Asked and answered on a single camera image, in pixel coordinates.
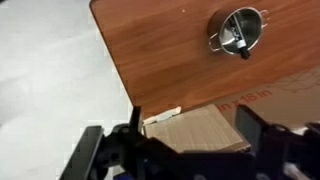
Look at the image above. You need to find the brown cardboard panel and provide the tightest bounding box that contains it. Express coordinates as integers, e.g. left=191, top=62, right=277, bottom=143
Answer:
left=143, top=64, right=320, bottom=154

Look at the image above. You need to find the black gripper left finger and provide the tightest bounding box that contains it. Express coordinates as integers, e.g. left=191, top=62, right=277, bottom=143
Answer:
left=111, top=105, right=178, bottom=158

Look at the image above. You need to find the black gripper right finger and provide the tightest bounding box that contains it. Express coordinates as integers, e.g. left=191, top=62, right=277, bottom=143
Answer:
left=234, top=104, right=291, bottom=158

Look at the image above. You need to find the white tape strip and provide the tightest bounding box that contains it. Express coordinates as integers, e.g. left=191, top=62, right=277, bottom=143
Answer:
left=143, top=106, right=183, bottom=126

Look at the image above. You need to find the black and white marker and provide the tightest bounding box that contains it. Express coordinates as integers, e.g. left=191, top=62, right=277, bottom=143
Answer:
left=229, top=12, right=252, bottom=61

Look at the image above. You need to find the small steel pot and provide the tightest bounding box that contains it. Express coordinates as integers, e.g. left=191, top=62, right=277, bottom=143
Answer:
left=207, top=6, right=270, bottom=56

